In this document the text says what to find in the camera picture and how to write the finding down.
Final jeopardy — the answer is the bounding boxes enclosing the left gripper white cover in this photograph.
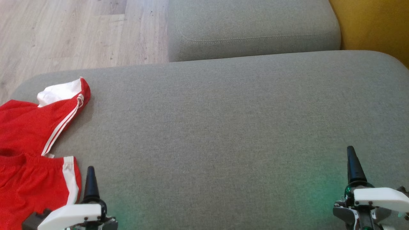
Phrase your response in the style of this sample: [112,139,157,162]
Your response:
[22,166,118,230]

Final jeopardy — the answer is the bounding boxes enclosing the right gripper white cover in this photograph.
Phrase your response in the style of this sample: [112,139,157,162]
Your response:
[333,146,409,230]

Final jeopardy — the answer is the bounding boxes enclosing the red shorts white stripe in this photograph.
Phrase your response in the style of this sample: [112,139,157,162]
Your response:
[0,149,82,230]

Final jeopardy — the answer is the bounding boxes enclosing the red t-shirt white sleeves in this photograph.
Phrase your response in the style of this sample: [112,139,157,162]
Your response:
[0,77,91,157]

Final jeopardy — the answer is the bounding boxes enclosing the large grey sofa seat cushion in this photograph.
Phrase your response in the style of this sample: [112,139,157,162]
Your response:
[10,50,409,230]

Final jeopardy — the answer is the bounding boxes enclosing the small grey sofa cushion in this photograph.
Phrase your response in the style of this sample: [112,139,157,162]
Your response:
[168,0,341,62]

